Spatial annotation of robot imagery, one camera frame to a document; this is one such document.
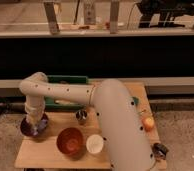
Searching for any purple bowl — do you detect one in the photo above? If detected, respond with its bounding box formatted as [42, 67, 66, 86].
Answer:
[20, 114, 49, 137]

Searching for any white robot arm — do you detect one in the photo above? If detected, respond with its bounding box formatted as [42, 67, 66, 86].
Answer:
[19, 72, 158, 171]

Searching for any brown wooden bowl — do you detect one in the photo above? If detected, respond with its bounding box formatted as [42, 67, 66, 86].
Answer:
[56, 127, 84, 156]

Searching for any small metal cup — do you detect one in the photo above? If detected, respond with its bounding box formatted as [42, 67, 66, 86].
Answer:
[76, 110, 87, 125]

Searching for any green plastic crate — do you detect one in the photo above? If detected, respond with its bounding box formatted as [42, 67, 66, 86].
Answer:
[45, 75, 89, 111]

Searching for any white cup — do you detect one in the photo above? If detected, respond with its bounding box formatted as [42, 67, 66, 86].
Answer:
[86, 134, 104, 155]

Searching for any red yellow apple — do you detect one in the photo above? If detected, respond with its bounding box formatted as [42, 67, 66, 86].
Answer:
[142, 117, 155, 132]

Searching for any right metal table leg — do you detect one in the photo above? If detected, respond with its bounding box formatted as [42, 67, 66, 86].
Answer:
[110, 0, 120, 34]

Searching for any dark metal mug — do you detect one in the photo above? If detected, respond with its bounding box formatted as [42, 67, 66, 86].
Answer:
[152, 143, 169, 160]

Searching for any left metal table leg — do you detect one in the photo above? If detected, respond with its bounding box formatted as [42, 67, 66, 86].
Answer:
[44, 1, 59, 34]

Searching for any black machine in background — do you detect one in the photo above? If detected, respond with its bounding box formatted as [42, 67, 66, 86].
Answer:
[137, 0, 194, 28]

